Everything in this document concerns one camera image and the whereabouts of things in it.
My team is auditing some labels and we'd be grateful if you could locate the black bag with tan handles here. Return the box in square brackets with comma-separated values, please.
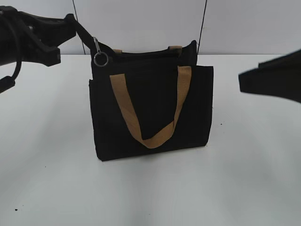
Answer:
[74, 22, 214, 161]

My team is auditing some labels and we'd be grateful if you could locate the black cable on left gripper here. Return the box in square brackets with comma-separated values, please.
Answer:
[0, 9, 23, 94]

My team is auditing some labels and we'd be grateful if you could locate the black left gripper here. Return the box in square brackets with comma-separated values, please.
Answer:
[0, 6, 76, 67]

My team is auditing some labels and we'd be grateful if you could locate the black hanging cable right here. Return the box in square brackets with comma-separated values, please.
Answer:
[197, 0, 208, 55]

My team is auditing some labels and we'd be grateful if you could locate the silver zipper pull with ring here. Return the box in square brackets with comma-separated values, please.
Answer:
[90, 36, 109, 68]

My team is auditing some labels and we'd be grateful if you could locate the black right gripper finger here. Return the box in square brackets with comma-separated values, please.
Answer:
[238, 50, 301, 103]

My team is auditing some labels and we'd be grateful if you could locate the black hanging cable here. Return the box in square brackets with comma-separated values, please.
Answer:
[197, 0, 208, 55]
[71, 0, 87, 55]

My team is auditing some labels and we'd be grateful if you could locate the black hanging cable left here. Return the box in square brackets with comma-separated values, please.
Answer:
[71, 0, 87, 55]

